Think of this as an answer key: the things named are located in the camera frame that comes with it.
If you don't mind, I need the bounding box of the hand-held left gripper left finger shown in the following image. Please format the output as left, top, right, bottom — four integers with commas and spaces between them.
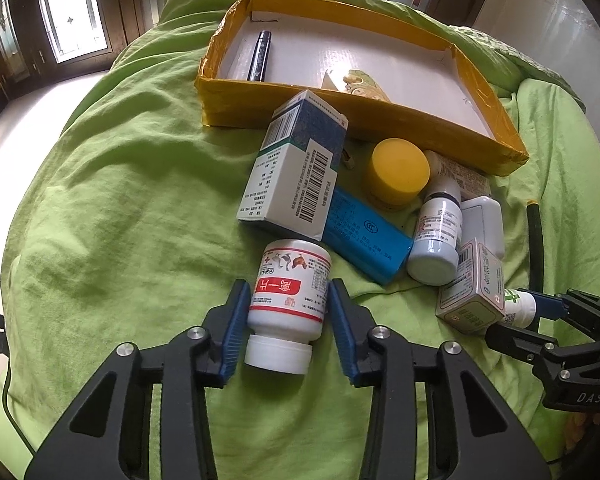
24, 279, 253, 480

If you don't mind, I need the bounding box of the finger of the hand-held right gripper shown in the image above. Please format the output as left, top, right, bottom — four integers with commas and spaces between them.
532, 288, 600, 341
484, 325, 588, 376

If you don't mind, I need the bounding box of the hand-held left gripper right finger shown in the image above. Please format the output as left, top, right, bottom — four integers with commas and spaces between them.
328, 278, 553, 480

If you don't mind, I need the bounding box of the white bottle green label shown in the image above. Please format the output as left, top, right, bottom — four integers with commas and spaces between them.
502, 287, 538, 328

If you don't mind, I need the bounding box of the white medicine bottle red label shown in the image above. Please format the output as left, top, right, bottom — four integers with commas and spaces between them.
245, 240, 332, 375

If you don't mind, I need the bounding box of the long black yellow-tipped pen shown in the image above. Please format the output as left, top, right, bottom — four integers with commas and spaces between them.
526, 199, 548, 293

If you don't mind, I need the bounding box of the white charger adapter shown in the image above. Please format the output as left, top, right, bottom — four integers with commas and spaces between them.
460, 196, 506, 261

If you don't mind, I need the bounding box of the blue and white medicine box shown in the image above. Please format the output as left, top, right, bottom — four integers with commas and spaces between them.
236, 89, 350, 242

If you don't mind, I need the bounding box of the yellow lidded jar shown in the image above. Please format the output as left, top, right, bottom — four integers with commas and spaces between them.
362, 138, 431, 211

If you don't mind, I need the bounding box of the cardboard tray with yellow tape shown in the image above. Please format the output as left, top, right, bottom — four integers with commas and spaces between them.
195, 0, 530, 177

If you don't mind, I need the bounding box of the orange patterned cloth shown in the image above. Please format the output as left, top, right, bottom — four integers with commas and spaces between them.
562, 410, 600, 461

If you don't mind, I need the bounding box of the small white green box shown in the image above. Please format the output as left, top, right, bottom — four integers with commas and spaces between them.
435, 237, 507, 336

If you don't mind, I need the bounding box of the blue flat battery pack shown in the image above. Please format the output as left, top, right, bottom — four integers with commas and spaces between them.
322, 185, 415, 286

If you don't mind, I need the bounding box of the grey white dropper bottle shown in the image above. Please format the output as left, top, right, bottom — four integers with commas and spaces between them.
406, 180, 463, 285

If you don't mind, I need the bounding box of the green blanket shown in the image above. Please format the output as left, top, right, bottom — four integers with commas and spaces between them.
0, 0, 600, 480

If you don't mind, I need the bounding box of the crumpled wrapper in box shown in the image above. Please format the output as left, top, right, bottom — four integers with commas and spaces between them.
322, 67, 392, 106

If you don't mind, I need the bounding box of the green floral pillow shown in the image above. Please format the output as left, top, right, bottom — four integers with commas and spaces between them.
450, 25, 586, 111

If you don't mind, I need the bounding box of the short black pen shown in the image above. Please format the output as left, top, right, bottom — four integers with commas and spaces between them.
247, 30, 273, 82

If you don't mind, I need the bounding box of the wooden glazed door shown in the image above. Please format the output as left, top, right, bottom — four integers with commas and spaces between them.
0, 0, 151, 101

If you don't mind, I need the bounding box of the black cable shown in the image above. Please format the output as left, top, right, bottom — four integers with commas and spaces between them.
0, 315, 36, 456

